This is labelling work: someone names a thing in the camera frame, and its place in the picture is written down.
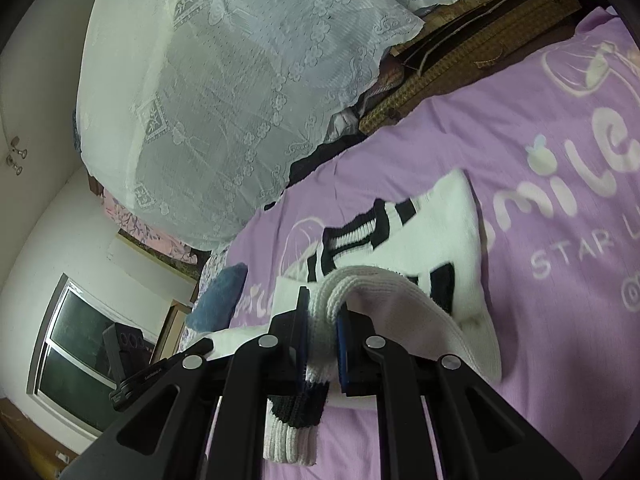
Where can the black speaker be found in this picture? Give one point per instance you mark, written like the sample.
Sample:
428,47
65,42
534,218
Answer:
127,340

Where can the silver shiny cloth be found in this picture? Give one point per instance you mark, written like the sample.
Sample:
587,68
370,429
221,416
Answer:
340,125

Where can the white black-trimmed knit sweater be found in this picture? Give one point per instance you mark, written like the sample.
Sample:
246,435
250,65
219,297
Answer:
450,240

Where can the black cloth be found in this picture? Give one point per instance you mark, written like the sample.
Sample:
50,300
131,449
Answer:
320,157

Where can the pink floral quilt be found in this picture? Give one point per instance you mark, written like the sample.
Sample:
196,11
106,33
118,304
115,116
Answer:
150,232

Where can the wooden cabinet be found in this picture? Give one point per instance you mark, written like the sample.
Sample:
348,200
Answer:
172,325

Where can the white lace cloth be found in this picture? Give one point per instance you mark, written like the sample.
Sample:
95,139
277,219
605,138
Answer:
225,85

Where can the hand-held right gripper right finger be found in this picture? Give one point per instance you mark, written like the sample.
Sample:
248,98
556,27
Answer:
344,355

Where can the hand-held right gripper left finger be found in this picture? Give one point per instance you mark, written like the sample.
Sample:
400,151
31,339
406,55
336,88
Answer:
301,340

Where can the pink garment with zipper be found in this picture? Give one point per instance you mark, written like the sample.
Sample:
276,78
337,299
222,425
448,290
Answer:
390,77

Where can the blue plush pillow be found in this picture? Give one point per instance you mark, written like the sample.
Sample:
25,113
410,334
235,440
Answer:
220,295

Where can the brown woven mat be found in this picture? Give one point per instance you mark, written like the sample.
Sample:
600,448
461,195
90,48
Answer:
450,60

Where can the purple printed blanket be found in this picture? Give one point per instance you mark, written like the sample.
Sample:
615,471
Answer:
525,335

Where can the window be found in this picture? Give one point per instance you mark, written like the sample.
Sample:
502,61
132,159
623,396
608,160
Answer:
65,360

